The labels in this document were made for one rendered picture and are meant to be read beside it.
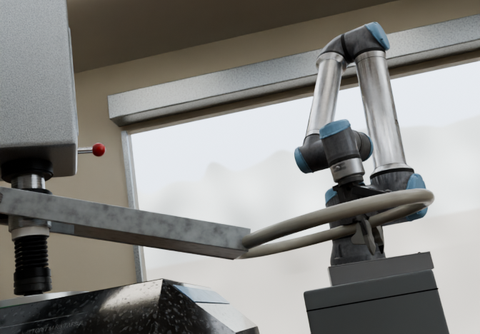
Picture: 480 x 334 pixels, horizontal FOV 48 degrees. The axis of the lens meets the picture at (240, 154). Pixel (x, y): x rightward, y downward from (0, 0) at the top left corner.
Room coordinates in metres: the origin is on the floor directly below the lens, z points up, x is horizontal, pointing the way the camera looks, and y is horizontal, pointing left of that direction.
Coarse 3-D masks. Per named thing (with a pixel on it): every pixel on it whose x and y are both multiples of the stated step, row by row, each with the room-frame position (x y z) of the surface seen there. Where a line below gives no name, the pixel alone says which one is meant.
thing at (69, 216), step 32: (0, 192) 0.98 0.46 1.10; (32, 192) 0.99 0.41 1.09; (0, 224) 1.08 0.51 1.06; (64, 224) 1.12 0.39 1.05; (96, 224) 1.03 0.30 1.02; (128, 224) 1.05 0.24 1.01; (160, 224) 1.07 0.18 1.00; (192, 224) 1.09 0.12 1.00; (224, 224) 1.12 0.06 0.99; (224, 256) 1.22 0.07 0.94
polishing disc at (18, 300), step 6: (42, 294) 0.96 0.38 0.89; (48, 294) 0.96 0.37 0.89; (54, 294) 0.97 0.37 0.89; (60, 294) 0.98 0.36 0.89; (66, 294) 0.99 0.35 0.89; (72, 294) 1.00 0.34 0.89; (0, 300) 0.94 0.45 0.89; (6, 300) 0.94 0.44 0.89; (12, 300) 0.94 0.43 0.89; (18, 300) 0.94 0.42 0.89; (24, 300) 0.95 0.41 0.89; (30, 300) 0.95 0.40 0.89; (36, 300) 0.95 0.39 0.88; (0, 306) 0.94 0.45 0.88
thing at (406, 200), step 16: (400, 192) 1.06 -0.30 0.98; (416, 192) 1.08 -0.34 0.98; (432, 192) 1.16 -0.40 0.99; (336, 208) 1.02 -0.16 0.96; (352, 208) 1.02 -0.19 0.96; (368, 208) 1.03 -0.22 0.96; (384, 208) 1.04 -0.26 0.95; (400, 208) 1.35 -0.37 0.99; (416, 208) 1.29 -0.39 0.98; (288, 224) 1.04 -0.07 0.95; (304, 224) 1.03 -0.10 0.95; (320, 224) 1.03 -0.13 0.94; (352, 224) 1.46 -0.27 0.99; (256, 240) 1.09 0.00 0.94; (272, 240) 1.08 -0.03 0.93; (288, 240) 1.47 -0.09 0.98; (304, 240) 1.47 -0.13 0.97; (320, 240) 1.48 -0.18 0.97; (240, 256) 1.30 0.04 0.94; (256, 256) 1.40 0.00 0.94
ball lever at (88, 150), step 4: (96, 144) 1.15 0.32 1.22; (100, 144) 1.15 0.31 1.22; (80, 148) 1.14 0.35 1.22; (84, 148) 1.15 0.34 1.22; (88, 148) 1.15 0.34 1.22; (92, 148) 1.15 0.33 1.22; (96, 148) 1.15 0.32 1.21; (100, 148) 1.15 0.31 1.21; (104, 148) 1.16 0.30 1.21; (80, 152) 1.15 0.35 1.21; (84, 152) 1.15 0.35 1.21; (88, 152) 1.15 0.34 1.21; (92, 152) 1.16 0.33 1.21; (96, 152) 1.15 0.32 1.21; (100, 152) 1.15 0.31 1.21; (104, 152) 1.16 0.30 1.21
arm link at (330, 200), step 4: (360, 184) 1.84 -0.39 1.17; (364, 184) 1.86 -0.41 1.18; (332, 188) 1.84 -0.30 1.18; (328, 192) 1.86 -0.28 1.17; (332, 192) 1.84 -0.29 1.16; (336, 192) 1.83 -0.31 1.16; (324, 196) 1.90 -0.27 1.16; (328, 196) 1.86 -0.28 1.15; (332, 196) 1.84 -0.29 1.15; (336, 196) 1.83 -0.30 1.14; (328, 200) 1.86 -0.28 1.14; (332, 200) 1.84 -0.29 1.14; (336, 200) 1.83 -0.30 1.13; (328, 204) 1.87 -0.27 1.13; (332, 204) 1.85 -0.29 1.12; (336, 204) 1.84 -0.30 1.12; (332, 224) 1.87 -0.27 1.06; (336, 224) 1.85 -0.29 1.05
